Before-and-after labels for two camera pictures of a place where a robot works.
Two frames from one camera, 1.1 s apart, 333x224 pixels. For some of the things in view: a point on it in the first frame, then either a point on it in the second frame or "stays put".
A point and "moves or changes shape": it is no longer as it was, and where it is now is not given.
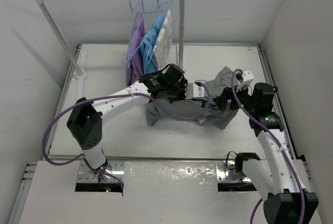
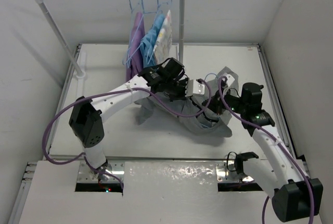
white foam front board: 154,193 stays put
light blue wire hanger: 202,80 moves or changes shape
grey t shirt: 215,117 moves or changes shape
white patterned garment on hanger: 163,49 stays put
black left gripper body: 176,92 stays put
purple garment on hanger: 134,70 stays put
